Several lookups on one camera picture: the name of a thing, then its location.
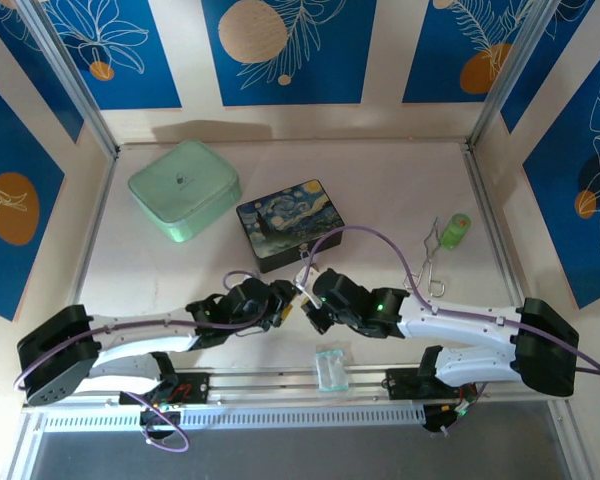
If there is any starry night print box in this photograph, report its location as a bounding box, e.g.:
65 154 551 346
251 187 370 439
235 178 347 275

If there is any clear plastic bag with sachet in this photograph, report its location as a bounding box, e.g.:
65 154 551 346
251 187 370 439
313 342 354 394

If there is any mint green zip case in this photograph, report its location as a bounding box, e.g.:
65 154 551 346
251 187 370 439
127 139 243 245

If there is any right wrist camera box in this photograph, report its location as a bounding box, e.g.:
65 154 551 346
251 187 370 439
293 264 322 302

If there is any aluminium mounting rail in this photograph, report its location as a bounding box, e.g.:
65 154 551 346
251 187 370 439
22 357 575 414

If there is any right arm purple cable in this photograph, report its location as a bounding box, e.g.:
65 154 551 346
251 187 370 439
299 225 600 437

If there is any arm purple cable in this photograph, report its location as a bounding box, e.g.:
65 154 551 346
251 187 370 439
299 225 600 437
13 269 272 454

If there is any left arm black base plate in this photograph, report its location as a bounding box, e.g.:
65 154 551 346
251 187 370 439
118 372 212 406

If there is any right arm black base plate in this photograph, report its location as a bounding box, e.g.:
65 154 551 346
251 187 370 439
385 367 479 402

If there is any slotted grey cable duct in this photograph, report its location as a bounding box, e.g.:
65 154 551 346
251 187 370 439
39 404 427 434

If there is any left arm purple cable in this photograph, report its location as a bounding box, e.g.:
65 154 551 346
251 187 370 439
13 269 272 454

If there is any aluminium frame post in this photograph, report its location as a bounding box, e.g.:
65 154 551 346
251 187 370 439
465 0 564 152
14 0 121 158

